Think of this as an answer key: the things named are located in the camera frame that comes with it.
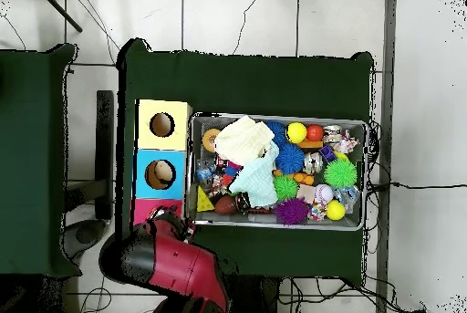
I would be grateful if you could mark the mint green cloth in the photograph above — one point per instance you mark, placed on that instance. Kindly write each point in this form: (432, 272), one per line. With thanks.
(257, 185)

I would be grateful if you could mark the cream cloth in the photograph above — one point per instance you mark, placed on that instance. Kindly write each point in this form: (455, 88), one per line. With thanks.
(244, 139)

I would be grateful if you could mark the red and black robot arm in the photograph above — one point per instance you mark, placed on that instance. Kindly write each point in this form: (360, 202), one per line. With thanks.
(182, 269)

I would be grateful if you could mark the silver mesh bin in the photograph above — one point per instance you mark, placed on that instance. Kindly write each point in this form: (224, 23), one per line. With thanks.
(255, 220)

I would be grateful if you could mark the wooden box with three holes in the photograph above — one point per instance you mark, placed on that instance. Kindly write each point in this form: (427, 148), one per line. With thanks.
(178, 137)

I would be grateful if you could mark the yellow toy cheese wedge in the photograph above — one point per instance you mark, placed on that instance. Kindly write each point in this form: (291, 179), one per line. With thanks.
(204, 203)

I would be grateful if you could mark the grey stand base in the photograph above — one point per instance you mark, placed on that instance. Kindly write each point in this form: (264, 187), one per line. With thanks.
(84, 236)

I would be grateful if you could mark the black upright panel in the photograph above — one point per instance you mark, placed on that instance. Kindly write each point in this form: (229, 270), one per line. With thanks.
(104, 167)

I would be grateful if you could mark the toy burger bun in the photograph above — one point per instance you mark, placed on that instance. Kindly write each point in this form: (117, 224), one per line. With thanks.
(208, 140)

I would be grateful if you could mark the small green spiky ball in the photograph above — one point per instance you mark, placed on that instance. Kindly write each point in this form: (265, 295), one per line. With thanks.
(285, 187)

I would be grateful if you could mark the purple spiky ball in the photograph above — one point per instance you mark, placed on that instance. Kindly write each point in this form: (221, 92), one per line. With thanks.
(292, 211)

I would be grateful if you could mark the dark green table cloth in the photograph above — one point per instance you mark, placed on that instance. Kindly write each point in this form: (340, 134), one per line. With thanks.
(237, 83)
(36, 200)

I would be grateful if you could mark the blue spiky ball with eyes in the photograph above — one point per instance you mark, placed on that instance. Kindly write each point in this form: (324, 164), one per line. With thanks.
(290, 159)

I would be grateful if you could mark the large yellow ball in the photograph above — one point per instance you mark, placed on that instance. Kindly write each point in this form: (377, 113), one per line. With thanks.
(296, 133)

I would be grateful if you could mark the large green spiky ball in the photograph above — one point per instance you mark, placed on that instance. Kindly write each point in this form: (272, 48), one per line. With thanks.
(340, 173)

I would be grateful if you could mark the black tripod leg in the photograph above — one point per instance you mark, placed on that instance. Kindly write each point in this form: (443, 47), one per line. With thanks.
(60, 10)

